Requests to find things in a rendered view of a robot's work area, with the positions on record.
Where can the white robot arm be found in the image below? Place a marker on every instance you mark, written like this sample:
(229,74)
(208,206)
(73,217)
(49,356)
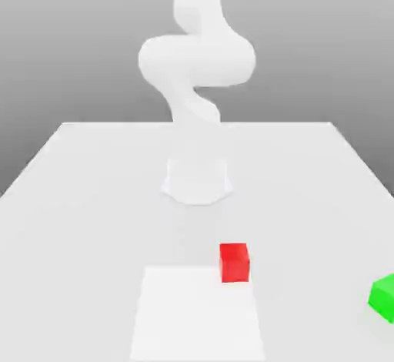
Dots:
(197,60)

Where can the small red cube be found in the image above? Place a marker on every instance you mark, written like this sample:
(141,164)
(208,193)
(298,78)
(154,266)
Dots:
(234,264)

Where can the small green cube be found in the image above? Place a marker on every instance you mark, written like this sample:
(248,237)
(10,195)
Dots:
(383,298)

